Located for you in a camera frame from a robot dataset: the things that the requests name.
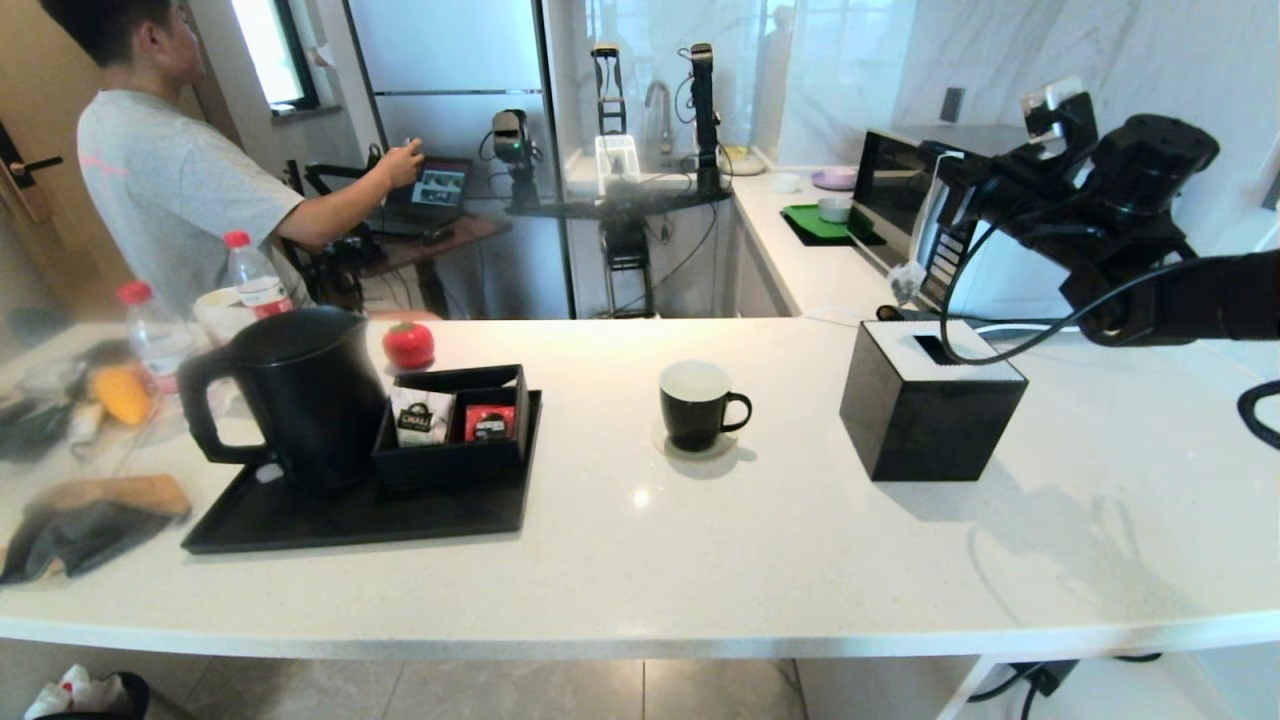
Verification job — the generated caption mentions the black plug and cables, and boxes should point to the black plug and cables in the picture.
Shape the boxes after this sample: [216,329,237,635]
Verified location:
[965,652,1166,720]

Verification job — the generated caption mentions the white wire rack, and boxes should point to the white wire rack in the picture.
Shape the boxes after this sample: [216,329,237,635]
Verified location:
[594,135,641,198]

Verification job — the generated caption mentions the black clamp frame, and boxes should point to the black clamp frame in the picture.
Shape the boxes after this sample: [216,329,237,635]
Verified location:
[590,42,628,138]

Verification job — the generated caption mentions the black electric kettle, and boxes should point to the black electric kettle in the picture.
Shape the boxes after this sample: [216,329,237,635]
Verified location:
[177,307,389,491]

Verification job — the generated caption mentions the green tray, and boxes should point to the green tray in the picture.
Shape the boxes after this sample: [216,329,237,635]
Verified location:
[780,205,881,249]

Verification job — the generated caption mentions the black serving tray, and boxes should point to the black serving tray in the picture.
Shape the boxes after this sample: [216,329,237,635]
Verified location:
[180,390,543,556]

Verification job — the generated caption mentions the clear water bottle red cap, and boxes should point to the clear water bottle red cap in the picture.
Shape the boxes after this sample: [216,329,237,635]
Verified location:
[222,230,294,318]
[115,281,199,396]

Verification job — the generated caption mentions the black compartment sachet box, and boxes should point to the black compartment sachet box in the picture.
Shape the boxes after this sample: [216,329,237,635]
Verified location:
[373,365,531,493]

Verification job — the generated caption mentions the black cloth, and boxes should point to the black cloth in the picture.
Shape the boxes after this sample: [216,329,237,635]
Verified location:
[0,500,181,586]

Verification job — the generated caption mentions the black framed window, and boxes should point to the black framed window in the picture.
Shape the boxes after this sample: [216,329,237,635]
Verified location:
[228,0,321,119]

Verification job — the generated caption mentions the silver microwave oven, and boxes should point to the silver microwave oven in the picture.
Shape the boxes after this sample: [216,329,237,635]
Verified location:
[846,124,1193,323]

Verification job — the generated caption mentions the chrome kitchen faucet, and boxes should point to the chrome kitchen faucet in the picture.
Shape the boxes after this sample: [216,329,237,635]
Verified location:
[645,80,673,156]

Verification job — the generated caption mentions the orange yellow item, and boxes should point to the orange yellow item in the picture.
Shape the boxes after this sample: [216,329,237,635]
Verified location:
[90,366,156,429]

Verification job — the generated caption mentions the black waste bin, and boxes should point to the black waste bin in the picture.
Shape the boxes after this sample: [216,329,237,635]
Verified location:
[22,672,151,720]

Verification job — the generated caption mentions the white power cable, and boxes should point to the white power cable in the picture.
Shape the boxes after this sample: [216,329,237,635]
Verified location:
[972,215,1280,338]

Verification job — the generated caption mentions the white paper cup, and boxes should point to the white paper cup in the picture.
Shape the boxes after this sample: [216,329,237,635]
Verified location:
[192,288,253,346]

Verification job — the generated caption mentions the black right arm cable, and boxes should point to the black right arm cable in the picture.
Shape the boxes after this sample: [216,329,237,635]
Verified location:
[937,215,1280,453]

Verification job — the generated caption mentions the red coffee sachet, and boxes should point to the red coffee sachet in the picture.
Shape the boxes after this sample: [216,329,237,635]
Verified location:
[464,405,517,444]

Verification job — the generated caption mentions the brown cork pad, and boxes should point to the brown cork pad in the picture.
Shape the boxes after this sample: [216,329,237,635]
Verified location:
[40,474,193,521]

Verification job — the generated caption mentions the brown wooden desk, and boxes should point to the brown wooden desk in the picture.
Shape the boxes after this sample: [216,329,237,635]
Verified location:
[340,215,511,321]

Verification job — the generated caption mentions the man in grey t-shirt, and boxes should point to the man in grey t-shirt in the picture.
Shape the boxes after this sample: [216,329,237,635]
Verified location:
[40,0,426,316]

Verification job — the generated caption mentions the red tomato shaped ornament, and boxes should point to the red tomato shaped ornament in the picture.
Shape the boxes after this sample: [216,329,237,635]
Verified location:
[381,320,437,373]

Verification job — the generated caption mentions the black mug white inside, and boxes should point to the black mug white inside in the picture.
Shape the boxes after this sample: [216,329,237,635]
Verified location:
[658,360,752,453]

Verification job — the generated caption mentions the white tea bag packet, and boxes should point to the white tea bag packet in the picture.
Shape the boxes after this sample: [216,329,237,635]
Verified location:
[389,388,457,448]

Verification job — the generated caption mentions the black door handle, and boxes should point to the black door handle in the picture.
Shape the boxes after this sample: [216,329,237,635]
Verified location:
[0,125,61,191]

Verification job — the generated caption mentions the black laptop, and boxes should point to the black laptop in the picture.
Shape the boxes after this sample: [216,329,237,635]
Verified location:
[375,157,473,238]

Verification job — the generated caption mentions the round clear coaster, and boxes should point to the round clear coaster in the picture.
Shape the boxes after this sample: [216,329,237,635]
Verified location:
[651,420,739,463]

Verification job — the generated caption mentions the black tissue box white top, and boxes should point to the black tissue box white top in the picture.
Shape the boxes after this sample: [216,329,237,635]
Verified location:
[839,320,1028,483]

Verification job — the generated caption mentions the white base cabinet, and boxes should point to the white base cabinet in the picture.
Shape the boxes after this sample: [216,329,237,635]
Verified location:
[735,200,801,319]

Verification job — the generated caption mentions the dark blurred pouch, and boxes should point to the dark blurred pouch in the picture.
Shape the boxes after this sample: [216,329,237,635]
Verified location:
[0,400,76,466]

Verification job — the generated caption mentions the white crumpled paper waste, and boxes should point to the white crumpled paper waste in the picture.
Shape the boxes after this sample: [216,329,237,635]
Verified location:
[25,665,126,720]

